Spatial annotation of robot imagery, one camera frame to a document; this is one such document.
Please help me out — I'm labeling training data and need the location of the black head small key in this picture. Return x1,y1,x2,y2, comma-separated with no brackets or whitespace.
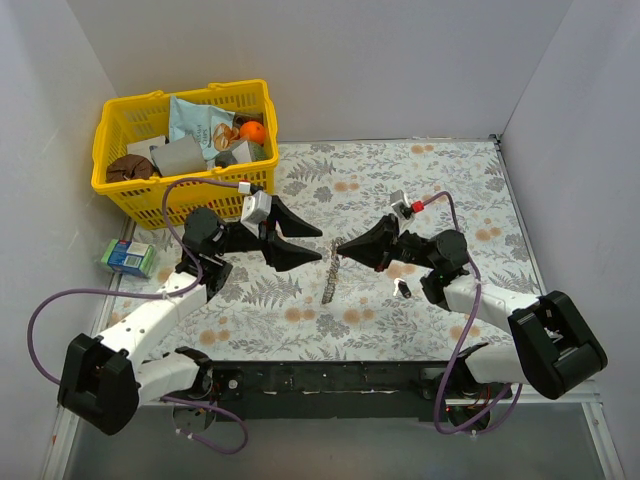
393,278,412,299

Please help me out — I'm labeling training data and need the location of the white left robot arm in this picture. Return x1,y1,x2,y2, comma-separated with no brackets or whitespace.
58,191,322,435

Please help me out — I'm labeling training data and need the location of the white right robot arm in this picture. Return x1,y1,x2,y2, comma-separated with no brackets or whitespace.
337,214,608,400

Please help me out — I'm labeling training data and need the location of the green blue carton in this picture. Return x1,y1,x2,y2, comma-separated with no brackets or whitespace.
100,239,156,278

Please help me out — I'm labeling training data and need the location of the grey cardboard box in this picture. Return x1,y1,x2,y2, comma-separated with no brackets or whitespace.
151,136,207,177

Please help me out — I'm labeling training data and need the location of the brown round bun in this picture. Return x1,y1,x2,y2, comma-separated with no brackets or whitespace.
105,154,156,183

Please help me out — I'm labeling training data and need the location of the orange fruit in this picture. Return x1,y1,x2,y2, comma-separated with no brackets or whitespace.
239,121,268,145

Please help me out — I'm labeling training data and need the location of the light blue chips bag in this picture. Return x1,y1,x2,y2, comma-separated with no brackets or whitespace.
168,96,239,161

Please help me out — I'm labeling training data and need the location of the white box in basket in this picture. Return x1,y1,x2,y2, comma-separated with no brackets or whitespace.
127,135,168,161

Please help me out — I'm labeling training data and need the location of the yellow plastic basket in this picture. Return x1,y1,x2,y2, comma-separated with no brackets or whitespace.
91,79,279,229

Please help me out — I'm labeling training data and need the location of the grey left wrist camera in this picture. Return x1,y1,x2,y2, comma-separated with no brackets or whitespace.
241,191,272,226

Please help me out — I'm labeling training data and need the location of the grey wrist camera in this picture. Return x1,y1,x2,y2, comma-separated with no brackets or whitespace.
241,191,272,226
390,190,424,221

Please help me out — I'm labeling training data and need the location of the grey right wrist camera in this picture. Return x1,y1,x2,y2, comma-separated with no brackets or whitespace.
390,190,424,221

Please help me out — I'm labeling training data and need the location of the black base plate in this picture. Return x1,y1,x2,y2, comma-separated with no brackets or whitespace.
154,359,514,421

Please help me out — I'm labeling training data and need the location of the aluminium frame rail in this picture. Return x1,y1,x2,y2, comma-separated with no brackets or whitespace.
39,362,626,480

